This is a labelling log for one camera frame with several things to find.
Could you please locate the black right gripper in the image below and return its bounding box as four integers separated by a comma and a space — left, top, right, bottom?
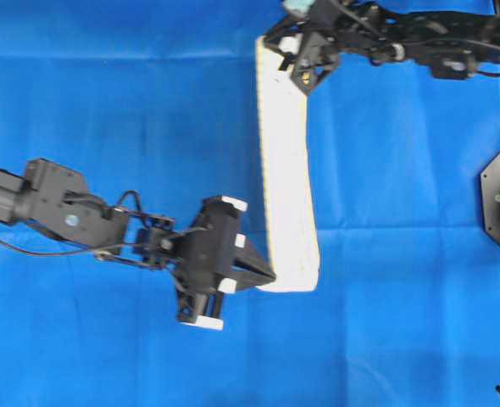
264, 1, 341, 95

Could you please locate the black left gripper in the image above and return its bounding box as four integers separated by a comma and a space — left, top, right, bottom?
173, 195, 276, 331

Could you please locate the yellow striped towel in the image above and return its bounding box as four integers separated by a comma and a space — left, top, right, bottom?
255, 37, 320, 293

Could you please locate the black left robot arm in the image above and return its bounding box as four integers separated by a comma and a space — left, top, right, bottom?
0, 159, 276, 331

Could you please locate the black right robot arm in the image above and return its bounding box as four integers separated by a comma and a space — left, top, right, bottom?
262, 1, 500, 95

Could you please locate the blue table cloth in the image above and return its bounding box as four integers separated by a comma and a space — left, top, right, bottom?
0, 1, 500, 406

